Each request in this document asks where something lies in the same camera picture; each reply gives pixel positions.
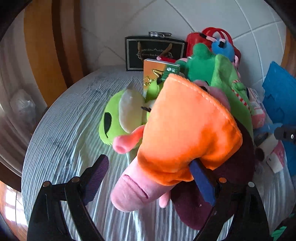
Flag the lime green alien plush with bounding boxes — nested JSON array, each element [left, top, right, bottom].
[[98, 82, 163, 146]]

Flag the gold green card box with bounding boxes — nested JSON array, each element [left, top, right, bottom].
[[143, 59, 180, 102]]

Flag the pink pig plush orange dress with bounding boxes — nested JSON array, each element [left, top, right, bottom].
[[110, 74, 242, 212]]

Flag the green frog plush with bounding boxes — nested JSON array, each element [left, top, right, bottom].
[[176, 43, 253, 137]]

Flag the blue plush toy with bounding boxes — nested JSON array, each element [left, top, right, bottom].
[[211, 38, 235, 62]]

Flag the blue plastic storage crate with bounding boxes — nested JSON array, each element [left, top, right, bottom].
[[262, 61, 296, 177]]

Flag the red handbag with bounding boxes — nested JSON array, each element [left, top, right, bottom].
[[186, 27, 241, 66]]

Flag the black framed gift box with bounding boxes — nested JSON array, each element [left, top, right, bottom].
[[125, 31, 187, 71]]

